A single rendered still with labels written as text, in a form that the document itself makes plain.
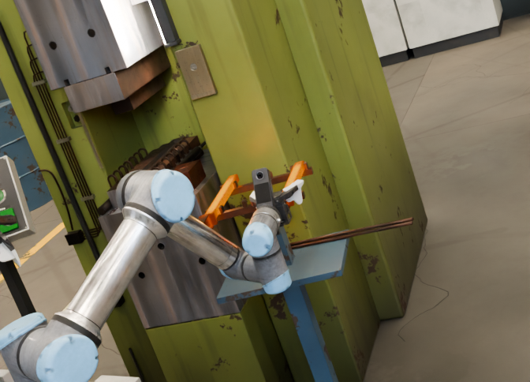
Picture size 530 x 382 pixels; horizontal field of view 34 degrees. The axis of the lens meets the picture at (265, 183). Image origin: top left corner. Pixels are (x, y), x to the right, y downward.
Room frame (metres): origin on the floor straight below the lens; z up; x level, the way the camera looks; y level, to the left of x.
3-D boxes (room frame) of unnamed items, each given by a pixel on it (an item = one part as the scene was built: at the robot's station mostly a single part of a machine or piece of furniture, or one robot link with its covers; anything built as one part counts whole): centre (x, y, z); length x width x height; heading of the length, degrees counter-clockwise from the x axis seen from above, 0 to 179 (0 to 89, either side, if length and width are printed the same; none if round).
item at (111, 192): (3.10, 0.35, 0.96); 0.42 x 0.20 x 0.09; 158
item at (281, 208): (2.23, 0.01, 0.95); 0.12 x 0.08 x 0.09; 163
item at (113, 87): (3.10, 0.35, 1.32); 0.42 x 0.20 x 0.10; 158
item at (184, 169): (2.90, 0.24, 0.95); 0.12 x 0.09 x 0.07; 158
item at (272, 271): (2.09, 0.07, 0.86); 0.11 x 0.08 x 0.11; 38
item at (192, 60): (2.91, 0.09, 1.27); 0.09 x 0.02 x 0.17; 68
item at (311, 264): (2.59, 0.03, 0.65); 0.40 x 0.30 x 0.02; 74
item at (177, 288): (3.09, 0.30, 0.69); 0.56 x 0.38 x 0.45; 158
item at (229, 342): (3.09, 0.30, 0.23); 0.56 x 0.38 x 0.47; 158
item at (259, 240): (2.08, 0.06, 0.95); 0.11 x 0.08 x 0.09; 163
